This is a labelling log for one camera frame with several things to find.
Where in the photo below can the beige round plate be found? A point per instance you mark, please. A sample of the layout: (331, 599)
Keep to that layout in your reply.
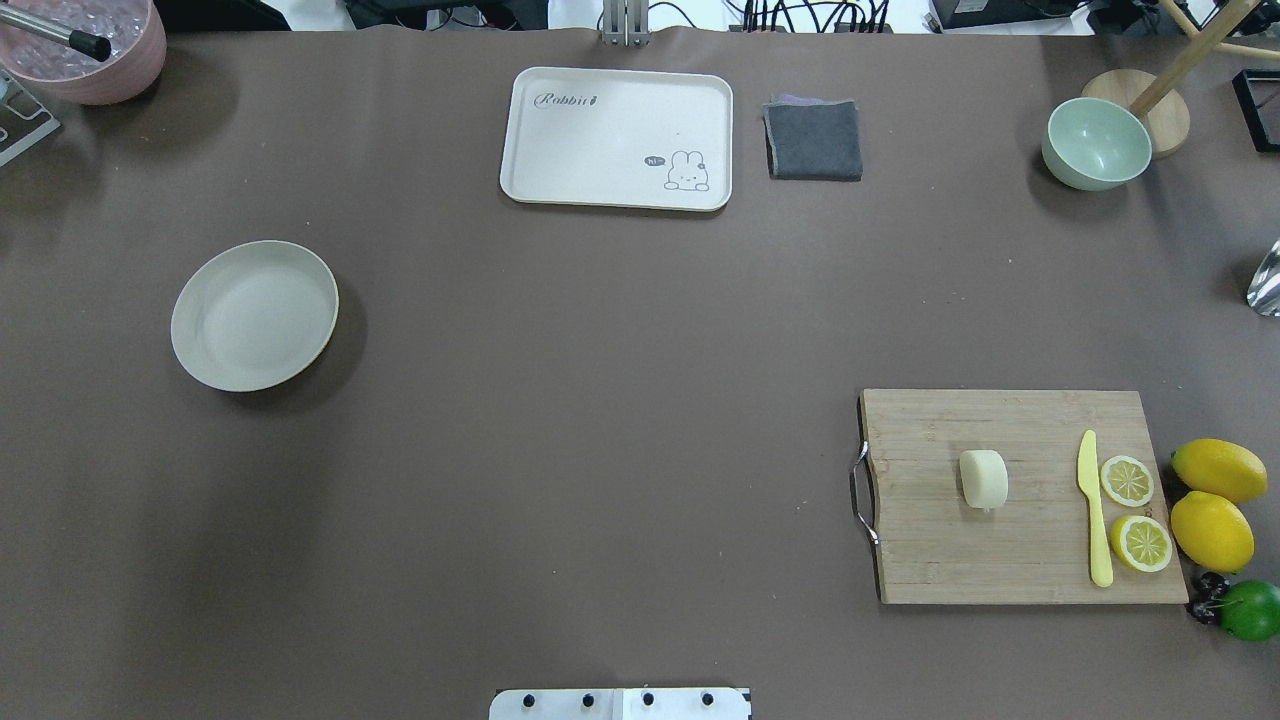
(255, 316)

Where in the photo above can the cream rabbit tray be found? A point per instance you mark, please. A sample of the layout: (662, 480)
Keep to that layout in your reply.
(619, 138)

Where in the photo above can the grey folded cloth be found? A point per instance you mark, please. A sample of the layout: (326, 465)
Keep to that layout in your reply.
(811, 139)

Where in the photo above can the bamboo cutting board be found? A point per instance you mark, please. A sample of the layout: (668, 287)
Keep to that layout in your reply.
(932, 548)

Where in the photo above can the yellow plastic knife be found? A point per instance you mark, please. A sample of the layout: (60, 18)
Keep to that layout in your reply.
(1087, 475)

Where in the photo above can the mint green bowl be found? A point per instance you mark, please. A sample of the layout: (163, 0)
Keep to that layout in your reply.
(1092, 144)

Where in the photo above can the upper lemon half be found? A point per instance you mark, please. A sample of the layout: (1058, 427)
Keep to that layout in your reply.
(1126, 480)

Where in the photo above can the lemon half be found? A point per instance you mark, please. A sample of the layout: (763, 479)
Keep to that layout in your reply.
(1141, 543)
(1126, 480)

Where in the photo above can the lower lemon half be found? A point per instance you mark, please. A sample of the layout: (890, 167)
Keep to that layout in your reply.
(1141, 543)

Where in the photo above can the wooden cup rack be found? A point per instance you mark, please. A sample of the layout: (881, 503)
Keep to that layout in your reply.
(1155, 100)

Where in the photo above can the whole lemon outer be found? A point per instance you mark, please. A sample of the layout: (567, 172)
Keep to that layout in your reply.
(1221, 468)

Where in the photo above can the pink bowl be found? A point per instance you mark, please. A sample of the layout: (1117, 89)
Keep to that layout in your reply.
(135, 31)

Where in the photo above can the whole lemon near lime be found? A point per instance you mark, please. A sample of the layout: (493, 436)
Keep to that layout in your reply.
(1213, 532)

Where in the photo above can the dark cherries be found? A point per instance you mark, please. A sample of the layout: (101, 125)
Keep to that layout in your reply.
(1207, 592)

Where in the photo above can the metal scoop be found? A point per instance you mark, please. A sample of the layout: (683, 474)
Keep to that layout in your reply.
(1262, 294)

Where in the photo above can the black pestle in bowl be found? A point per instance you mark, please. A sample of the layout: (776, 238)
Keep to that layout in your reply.
(94, 46)

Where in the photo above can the green lime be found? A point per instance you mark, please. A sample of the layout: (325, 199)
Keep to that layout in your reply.
(1250, 611)

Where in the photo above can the aluminium frame post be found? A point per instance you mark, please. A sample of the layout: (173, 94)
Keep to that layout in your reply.
(625, 23)

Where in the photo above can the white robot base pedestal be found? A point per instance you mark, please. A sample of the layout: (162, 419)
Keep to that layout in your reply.
(623, 703)

